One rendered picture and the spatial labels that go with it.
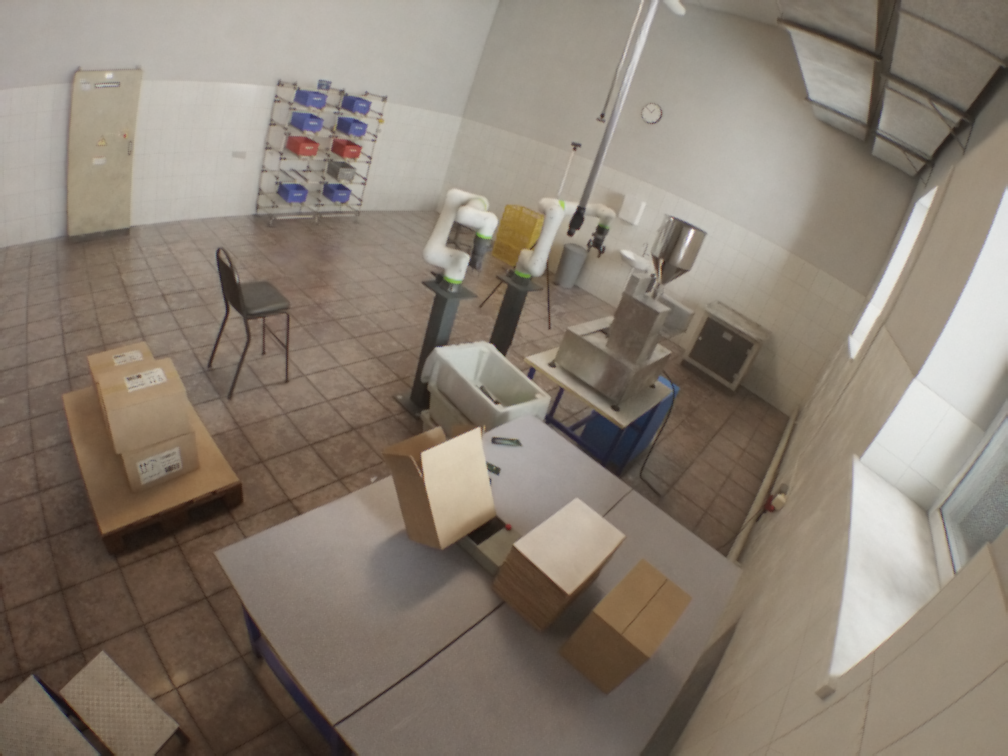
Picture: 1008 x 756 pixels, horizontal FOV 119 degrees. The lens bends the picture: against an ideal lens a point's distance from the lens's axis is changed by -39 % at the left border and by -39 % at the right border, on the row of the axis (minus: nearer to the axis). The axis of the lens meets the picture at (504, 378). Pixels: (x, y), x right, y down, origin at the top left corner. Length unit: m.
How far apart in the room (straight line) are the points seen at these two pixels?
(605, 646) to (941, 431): 1.51
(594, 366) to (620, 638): 1.75
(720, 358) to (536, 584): 4.72
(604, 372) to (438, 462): 1.48
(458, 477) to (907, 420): 1.71
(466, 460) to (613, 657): 0.76
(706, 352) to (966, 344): 4.22
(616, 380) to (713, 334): 3.24
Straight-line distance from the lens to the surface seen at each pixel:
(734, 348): 5.80
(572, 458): 2.25
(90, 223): 6.30
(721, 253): 6.44
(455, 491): 1.54
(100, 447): 2.94
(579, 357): 2.80
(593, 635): 1.43
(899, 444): 2.15
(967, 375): 2.13
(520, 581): 1.49
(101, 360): 3.17
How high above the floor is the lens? 2.04
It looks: 29 degrees down
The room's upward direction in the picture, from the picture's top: 19 degrees clockwise
